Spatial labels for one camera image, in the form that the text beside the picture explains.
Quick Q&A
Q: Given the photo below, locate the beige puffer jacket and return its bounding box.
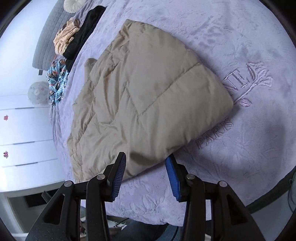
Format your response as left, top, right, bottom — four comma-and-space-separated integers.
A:
67, 20, 233, 182

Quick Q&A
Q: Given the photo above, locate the white wardrobe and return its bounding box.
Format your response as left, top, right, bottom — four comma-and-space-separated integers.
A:
1, 94, 73, 192

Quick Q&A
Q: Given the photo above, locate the blue monkey print garment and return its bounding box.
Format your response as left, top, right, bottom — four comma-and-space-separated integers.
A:
47, 58, 69, 106

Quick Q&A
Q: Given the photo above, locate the grey quilted headboard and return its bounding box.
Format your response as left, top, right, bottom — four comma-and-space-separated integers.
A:
32, 1, 74, 71

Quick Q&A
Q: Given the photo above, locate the lavender bed blanket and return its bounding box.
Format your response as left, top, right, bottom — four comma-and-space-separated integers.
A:
48, 0, 296, 227

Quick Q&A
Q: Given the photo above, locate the beige striped garment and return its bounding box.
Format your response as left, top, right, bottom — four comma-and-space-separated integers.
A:
53, 18, 80, 55

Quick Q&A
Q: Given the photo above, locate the black folded sweater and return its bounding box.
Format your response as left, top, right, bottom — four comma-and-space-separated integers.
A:
63, 6, 106, 73

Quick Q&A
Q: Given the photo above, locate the round cream pillow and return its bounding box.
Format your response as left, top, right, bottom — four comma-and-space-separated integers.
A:
63, 0, 86, 13

